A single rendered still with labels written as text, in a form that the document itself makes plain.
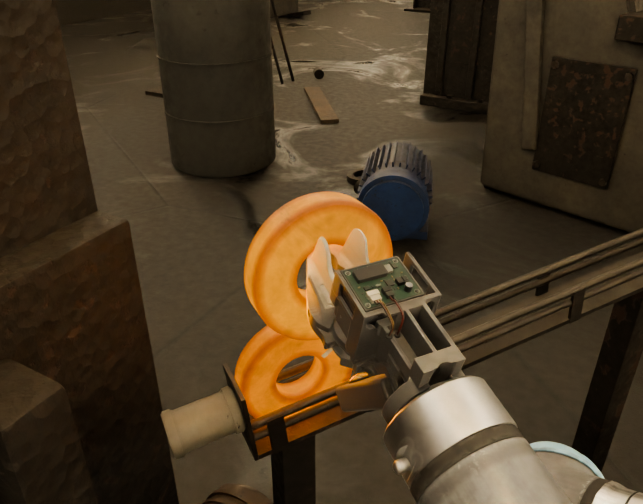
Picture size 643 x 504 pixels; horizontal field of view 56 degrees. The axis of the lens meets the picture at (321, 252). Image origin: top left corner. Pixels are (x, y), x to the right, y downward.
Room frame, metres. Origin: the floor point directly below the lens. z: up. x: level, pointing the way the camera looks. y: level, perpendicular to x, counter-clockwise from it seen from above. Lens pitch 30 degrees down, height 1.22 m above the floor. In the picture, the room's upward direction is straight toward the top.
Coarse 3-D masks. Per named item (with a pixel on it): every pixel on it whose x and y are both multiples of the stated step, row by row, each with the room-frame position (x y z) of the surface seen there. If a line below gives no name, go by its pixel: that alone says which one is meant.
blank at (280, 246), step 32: (320, 192) 0.54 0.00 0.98; (288, 224) 0.49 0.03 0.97; (320, 224) 0.50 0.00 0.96; (352, 224) 0.52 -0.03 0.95; (384, 224) 0.54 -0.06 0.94; (256, 256) 0.48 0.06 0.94; (288, 256) 0.49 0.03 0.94; (384, 256) 0.53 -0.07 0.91; (256, 288) 0.47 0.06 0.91; (288, 288) 0.49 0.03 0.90; (288, 320) 0.49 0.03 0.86
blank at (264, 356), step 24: (264, 336) 0.58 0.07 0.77; (240, 360) 0.57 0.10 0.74; (264, 360) 0.56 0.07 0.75; (288, 360) 0.57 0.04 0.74; (336, 360) 0.60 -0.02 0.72; (240, 384) 0.55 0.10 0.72; (264, 384) 0.56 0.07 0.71; (288, 384) 0.60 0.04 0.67; (312, 384) 0.59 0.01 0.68; (336, 384) 0.60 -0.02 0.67; (264, 408) 0.56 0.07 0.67
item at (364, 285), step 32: (352, 288) 0.40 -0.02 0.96; (384, 288) 0.40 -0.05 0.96; (416, 288) 0.40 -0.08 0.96; (352, 320) 0.38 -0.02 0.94; (384, 320) 0.38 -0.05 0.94; (416, 320) 0.39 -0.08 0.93; (352, 352) 0.38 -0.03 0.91; (384, 352) 0.38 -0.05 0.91; (416, 352) 0.36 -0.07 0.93; (448, 352) 0.34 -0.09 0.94; (416, 384) 0.33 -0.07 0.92; (384, 416) 0.34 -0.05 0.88
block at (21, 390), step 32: (0, 384) 0.46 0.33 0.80; (32, 384) 0.46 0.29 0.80; (0, 416) 0.42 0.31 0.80; (32, 416) 0.43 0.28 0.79; (64, 416) 0.45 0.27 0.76; (0, 448) 0.40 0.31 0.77; (32, 448) 0.42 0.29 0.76; (64, 448) 0.44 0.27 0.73; (0, 480) 0.41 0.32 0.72; (32, 480) 0.41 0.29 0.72; (64, 480) 0.44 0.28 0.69
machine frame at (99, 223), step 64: (0, 0) 0.66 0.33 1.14; (0, 64) 0.65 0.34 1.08; (64, 64) 0.72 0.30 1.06; (0, 128) 0.63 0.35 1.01; (64, 128) 0.70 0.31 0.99; (0, 192) 0.61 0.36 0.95; (64, 192) 0.68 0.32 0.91; (0, 256) 0.59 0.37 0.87; (64, 256) 0.61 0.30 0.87; (128, 256) 0.68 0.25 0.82; (0, 320) 0.52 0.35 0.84; (64, 320) 0.59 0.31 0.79; (128, 320) 0.67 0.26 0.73; (64, 384) 0.57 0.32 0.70; (128, 384) 0.65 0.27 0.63; (128, 448) 0.63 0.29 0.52
